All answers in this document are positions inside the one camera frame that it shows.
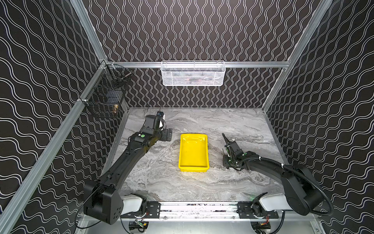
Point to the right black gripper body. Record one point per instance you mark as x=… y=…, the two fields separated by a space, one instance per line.
x=231 y=160

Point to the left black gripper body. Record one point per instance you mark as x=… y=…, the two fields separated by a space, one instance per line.
x=166 y=134

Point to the black screwdriver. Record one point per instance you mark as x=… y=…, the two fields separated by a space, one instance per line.
x=227 y=141

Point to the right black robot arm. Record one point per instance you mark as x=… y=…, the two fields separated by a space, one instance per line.
x=301 y=192

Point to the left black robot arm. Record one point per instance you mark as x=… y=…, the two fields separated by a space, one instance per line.
x=102 y=199

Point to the yellow plastic bin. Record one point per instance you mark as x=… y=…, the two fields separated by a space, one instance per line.
x=193 y=154

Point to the brass fitting in basket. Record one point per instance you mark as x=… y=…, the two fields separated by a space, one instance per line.
x=115 y=109

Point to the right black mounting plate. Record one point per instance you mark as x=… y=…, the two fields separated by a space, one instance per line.
x=250 y=210

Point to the black mounting plate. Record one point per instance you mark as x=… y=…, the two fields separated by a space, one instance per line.
x=150 y=210
x=250 y=210

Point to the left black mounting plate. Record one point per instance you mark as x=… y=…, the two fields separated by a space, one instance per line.
x=150 y=210

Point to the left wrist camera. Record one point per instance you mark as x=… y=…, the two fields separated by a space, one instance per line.
x=161 y=115

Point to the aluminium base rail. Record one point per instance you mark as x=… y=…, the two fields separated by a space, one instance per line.
x=176 y=211

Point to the black wire wall basket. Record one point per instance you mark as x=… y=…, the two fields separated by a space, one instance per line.
x=109 y=88

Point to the clear plastic wall basket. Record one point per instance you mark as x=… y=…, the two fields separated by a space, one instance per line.
x=193 y=76

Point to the aluminium back frame bar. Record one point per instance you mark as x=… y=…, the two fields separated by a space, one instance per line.
x=227 y=64

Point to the aluminium frame bar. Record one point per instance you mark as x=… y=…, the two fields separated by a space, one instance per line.
x=308 y=32
x=227 y=64
x=22 y=196

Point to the aluminium right frame bar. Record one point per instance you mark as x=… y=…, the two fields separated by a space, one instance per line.
x=308 y=32

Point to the aluminium left frame bar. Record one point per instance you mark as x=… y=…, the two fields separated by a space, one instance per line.
x=22 y=196

